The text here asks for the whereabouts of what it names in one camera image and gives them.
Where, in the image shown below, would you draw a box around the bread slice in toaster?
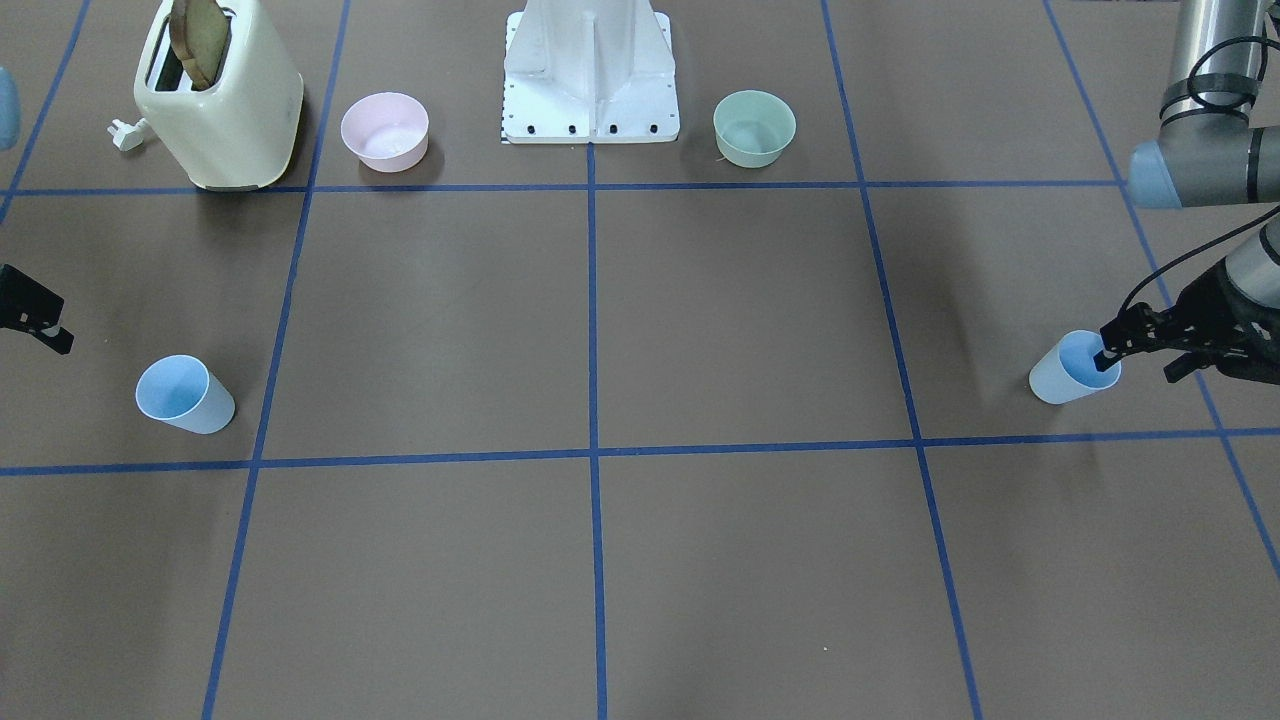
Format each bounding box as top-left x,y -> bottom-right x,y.
168,1 -> 230,91

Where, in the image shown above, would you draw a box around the blue cup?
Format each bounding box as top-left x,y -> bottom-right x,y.
1028,331 -> 1123,405
134,355 -> 236,436

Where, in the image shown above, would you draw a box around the cream toaster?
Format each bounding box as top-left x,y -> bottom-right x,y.
132,1 -> 305,191

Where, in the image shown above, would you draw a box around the green bowl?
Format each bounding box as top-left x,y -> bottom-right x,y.
712,88 -> 797,169

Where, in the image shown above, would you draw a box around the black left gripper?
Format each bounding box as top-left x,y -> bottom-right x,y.
1092,263 -> 1279,386

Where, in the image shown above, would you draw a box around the white toaster plug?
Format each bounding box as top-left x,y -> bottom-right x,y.
108,118 -> 154,152

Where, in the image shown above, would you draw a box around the pink bowl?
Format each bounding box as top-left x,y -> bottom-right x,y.
340,92 -> 430,173

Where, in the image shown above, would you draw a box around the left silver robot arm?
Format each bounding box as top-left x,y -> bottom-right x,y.
1093,1 -> 1279,384

